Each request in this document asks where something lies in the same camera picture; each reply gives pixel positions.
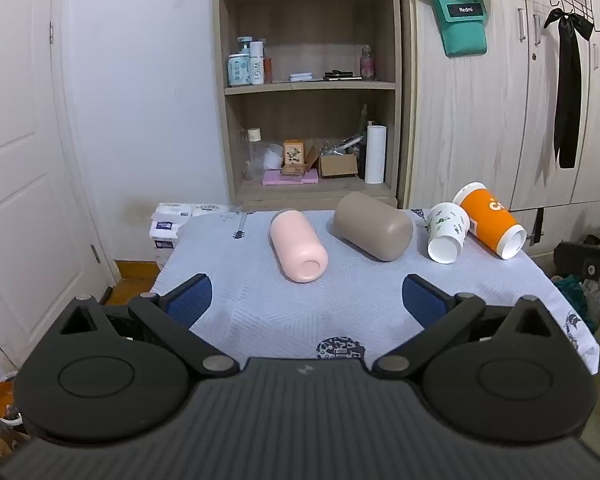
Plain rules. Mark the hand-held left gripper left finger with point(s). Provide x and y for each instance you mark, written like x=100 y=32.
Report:
x=192 y=302

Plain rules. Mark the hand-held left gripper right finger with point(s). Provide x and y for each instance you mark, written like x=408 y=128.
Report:
x=422 y=302

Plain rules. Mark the pink cup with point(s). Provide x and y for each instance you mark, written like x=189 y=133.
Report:
x=295 y=240

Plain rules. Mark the white cup with green print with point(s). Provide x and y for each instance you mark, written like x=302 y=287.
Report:
x=447 y=230

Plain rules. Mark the taupe cup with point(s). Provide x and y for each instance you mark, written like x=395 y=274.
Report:
x=370 y=225

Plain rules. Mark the orange paper cup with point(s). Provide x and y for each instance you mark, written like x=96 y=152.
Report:
x=490 y=215

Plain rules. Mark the white tissue pack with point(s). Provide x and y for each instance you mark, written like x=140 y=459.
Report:
x=164 y=250
x=192 y=209
x=164 y=227

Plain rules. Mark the grey printed tablecloth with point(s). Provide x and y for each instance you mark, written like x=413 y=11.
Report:
x=260 y=310

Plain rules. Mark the teal cloth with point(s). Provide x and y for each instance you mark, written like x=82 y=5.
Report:
x=575 y=295

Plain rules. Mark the white cylinder roll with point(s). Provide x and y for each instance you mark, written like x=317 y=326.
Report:
x=375 y=155

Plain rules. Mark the clear bottle cream cap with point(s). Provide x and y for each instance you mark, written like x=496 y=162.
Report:
x=254 y=157

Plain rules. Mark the flat pink box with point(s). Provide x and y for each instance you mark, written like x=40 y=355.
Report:
x=290 y=178

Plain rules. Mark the small cardboard box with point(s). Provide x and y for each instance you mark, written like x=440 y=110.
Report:
x=338 y=166

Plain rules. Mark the crumpled white paper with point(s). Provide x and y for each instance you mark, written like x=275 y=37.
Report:
x=273 y=157

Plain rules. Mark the floral wooden box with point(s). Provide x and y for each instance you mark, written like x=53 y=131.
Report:
x=293 y=153

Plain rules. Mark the light wooden wardrobe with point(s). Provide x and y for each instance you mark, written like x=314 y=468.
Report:
x=460 y=125

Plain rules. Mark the dark green bottle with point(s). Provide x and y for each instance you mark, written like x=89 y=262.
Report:
x=362 y=130

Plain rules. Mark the orange packet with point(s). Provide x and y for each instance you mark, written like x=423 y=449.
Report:
x=1 y=400

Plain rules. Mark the white door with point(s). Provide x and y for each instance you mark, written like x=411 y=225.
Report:
x=20 y=160

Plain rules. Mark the teal label jar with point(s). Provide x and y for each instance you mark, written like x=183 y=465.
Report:
x=238 y=71

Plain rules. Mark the black hair clip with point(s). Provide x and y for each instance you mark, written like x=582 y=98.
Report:
x=341 y=76

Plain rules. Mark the wooden shelf unit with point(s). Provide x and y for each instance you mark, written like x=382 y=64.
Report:
x=310 y=88

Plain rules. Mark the tall white bottle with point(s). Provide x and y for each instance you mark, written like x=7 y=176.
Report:
x=257 y=67

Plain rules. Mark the pink glass bottle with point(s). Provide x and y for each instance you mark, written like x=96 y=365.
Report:
x=367 y=65

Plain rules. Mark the flat white case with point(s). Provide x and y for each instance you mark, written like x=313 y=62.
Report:
x=301 y=76

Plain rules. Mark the black ribbon bow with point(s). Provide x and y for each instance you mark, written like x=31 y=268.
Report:
x=567 y=90

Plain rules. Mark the teal pouch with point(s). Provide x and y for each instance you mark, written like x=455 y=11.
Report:
x=462 y=30

